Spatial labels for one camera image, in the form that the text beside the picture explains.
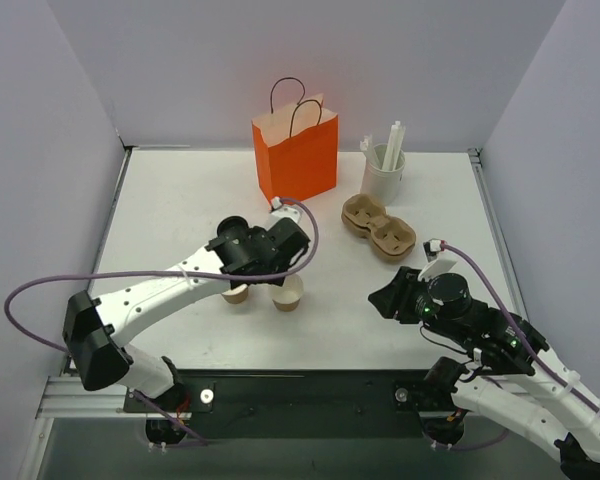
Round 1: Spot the brown paper coffee cup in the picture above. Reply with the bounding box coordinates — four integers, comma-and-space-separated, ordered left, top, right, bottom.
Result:
269, 274, 304, 312

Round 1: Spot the black plastic cup lid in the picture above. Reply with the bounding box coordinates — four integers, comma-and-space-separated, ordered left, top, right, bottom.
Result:
216, 215, 249, 236

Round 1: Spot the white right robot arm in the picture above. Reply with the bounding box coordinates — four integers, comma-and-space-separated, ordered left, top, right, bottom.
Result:
368, 267, 600, 479

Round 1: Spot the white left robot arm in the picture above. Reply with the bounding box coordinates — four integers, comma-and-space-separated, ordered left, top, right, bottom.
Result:
63, 206, 310, 411

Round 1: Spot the brown cardboard cup carrier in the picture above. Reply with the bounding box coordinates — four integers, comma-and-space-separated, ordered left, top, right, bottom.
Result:
341, 194, 417, 263

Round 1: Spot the orange paper bag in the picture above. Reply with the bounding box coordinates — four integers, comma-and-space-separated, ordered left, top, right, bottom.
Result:
251, 93, 339, 201

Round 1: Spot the white straw holder cup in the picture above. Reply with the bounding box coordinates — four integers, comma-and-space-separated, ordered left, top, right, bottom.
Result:
360, 151, 405, 205

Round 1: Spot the white wrapped straw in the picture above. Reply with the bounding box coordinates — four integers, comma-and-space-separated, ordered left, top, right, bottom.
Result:
360, 135, 380, 168
382, 121, 406, 171

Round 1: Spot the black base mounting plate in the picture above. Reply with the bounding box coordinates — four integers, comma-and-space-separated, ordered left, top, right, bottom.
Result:
123, 369, 466, 444

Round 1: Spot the aluminium frame rail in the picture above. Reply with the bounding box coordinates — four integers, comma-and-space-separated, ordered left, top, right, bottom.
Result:
467, 148, 529, 319

